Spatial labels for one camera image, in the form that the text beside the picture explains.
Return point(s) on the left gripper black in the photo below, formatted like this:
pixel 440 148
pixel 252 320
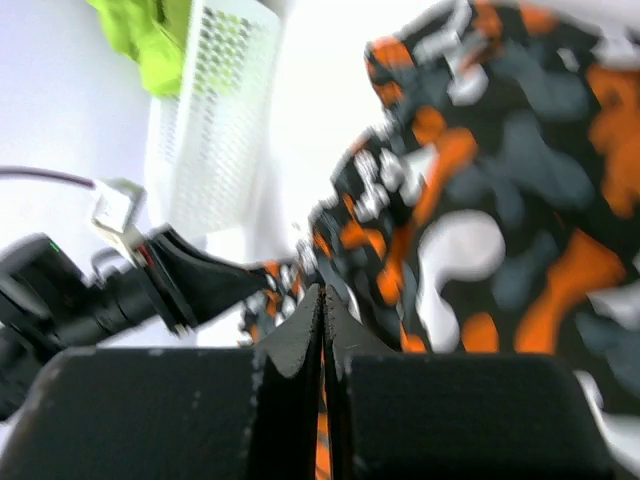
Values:
pixel 169 278

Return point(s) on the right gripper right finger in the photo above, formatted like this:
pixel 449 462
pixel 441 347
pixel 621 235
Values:
pixel 452 416

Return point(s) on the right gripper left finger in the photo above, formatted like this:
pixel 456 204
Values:
pixel 244 413

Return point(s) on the orange camouflage shorts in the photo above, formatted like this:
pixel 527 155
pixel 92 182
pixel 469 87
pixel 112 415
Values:
pixel 497 208

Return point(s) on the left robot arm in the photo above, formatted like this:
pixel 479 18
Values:
pixel 47 307

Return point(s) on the lime green shorts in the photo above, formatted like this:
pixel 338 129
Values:
pixel 153 34

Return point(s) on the white plastic basket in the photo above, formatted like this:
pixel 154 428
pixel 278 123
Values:
pixel 202 147

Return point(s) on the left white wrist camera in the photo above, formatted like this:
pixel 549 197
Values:
pixel 117 204

